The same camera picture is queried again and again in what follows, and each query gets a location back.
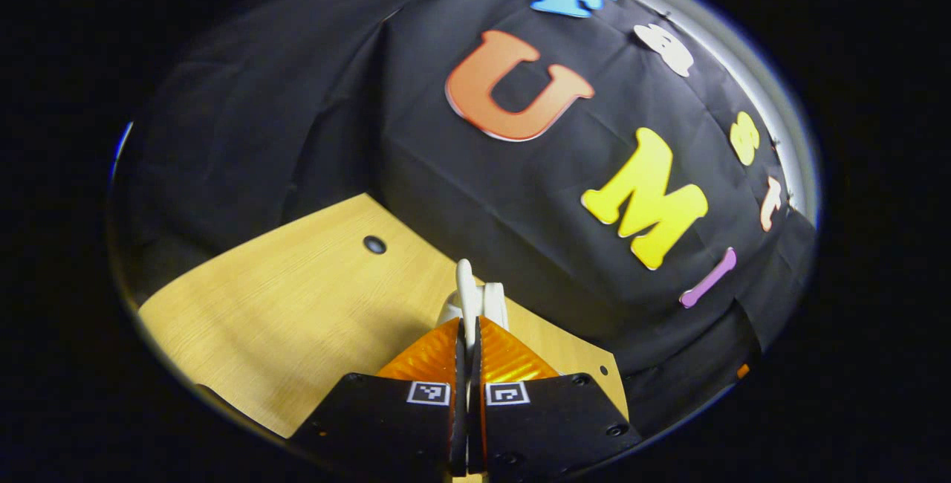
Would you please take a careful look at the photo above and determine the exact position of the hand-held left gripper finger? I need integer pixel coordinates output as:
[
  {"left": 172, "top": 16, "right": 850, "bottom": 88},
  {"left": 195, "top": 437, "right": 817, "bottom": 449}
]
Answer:
[
  {"left": 468, "top": 316, "right": 645, "bottom": 479},
  {"left": 288, "top": 317, "right": 470, "bottom": 481}
]

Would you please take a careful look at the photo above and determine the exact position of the white suitcase with handle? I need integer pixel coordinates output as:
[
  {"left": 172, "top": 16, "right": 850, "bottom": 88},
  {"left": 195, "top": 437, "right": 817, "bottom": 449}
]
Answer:
[{"left": 435, "top": 259, "right": 510, "bottom": 329}]

